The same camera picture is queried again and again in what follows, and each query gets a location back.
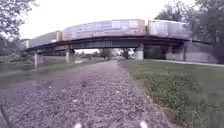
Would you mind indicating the trees beyond bridge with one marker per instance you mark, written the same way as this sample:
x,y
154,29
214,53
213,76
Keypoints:
x,y
106,52

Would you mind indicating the railway bridge with concrete piers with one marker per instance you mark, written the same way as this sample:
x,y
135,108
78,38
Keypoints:
x,y
110,42

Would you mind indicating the grey gravel path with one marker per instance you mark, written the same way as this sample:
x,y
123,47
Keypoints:
x,y
96,93

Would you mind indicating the freight train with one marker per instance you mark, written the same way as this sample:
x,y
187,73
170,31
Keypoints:
x,y
103,29

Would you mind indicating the robot's own part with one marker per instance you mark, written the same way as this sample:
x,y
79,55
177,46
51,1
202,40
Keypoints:
x,y
143,125
77,125

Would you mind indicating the grass field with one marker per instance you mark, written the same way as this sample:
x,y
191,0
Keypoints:
x,y
186,83

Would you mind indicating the pale paved path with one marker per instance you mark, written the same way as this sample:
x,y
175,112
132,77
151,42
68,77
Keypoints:
x,y
193,62

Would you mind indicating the grass strip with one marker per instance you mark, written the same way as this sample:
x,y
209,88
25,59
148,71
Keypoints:
x,y
30,71

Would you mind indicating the trees beside bridge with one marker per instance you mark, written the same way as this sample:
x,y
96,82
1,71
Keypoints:
x,y
203,20

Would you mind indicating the distant trees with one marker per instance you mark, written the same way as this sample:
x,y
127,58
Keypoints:
x,y
8,48

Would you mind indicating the overhanging tree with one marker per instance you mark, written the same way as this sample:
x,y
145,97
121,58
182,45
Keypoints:
x,y
11,16

